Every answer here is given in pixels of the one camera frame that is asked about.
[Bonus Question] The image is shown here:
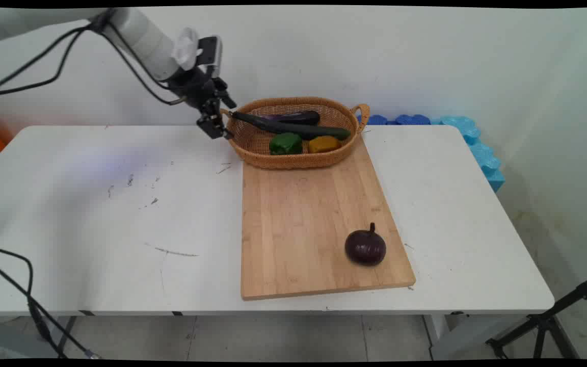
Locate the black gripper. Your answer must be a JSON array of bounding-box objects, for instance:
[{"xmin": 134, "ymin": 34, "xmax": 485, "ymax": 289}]
[{"xmin": 168, "ymin": 66, "xmax": 237, "ymax": 141}]

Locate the dark green cucumber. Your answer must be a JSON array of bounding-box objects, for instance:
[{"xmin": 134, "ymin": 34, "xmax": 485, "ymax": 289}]
[{"xmin": 231, "ymin": 111, "xmax": 352, "ymax": 142}]

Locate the woven wicker basket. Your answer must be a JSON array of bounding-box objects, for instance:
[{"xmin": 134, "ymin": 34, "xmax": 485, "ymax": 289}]
[{"xmin": 221, "ymin": 96, "xmax": 371, "ymax": 170}]

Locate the green bell pepper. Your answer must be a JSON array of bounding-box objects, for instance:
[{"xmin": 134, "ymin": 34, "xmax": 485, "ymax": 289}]
[{"xmin": 269, "ymin": 133, "xmax": 304, "ymax": 156}]

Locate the dark purple long eggplant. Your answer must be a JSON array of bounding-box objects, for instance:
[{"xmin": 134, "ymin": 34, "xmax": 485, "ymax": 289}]
[{"xmin": 260, "ymin": 110, "xmax": 321, "ymax": 126}]

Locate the yellow bell pepper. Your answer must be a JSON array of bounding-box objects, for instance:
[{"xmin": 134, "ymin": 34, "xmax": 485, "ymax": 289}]
[{"xmin": 307, "ymin": 135, "xmax": 341, "ymax": 154}]

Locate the wooden cutting board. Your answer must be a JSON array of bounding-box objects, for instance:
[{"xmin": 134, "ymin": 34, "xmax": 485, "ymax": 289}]
[{"xmin": 240, "ymin": 137, "xmax": 417, "ymax": 301}]

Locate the round purple onion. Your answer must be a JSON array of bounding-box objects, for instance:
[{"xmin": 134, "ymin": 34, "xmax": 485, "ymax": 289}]
[{"xmin": 344, "ymin": 222, "xmax": 388, "ymax": 267}]

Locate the light blue foam mat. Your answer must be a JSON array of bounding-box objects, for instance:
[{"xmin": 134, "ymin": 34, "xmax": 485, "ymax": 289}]
[{"xmin": 430, "ymin": 116, "xmax": 506, "ymax": 193}]

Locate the grey metal table leg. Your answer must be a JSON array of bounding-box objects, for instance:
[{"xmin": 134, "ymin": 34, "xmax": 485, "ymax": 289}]
[{"xmin": 57, "ymin": 310, "xmax": 96, "ymax": 359}]

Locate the white table leg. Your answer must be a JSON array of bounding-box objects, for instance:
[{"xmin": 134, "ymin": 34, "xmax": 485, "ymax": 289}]
[{"xmin": 422, "ymin": 311, "xmax": 531, "ymax": 360}]

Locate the black tripod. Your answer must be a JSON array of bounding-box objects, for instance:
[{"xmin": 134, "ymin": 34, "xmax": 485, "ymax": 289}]
[{"xmin": 486, "ymin": 272, "xmax": 587, "ymax": 360}]

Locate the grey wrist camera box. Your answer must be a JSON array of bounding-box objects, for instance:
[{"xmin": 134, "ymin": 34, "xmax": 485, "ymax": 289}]
[{"xmin": 196, "ymin": 35, "xmax": 223, "ymax": 78}]

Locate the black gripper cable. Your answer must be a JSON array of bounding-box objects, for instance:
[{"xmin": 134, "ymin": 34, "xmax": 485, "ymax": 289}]
[{"xmin": 101, "ymin": 23, "xmax": 188, "ymax": 107}]

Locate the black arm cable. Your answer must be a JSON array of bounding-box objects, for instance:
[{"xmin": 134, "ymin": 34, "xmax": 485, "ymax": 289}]
[
  {"xmin": 0, "ymin": 30, "xmax": 88, "ymax": 97},
  {"xmin": 0, "ymin": 23, "xmax": 101, "ymax": 95}
]

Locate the black floor cable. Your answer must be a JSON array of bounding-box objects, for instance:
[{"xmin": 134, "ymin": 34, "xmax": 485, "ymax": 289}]
[
  {"xmin": 0, "ymin": 256, "xmax": 101, "ymax": 359},
  {"xmin": 0, "ymin": 244, "xmax": 68, "ymax": 359}
]

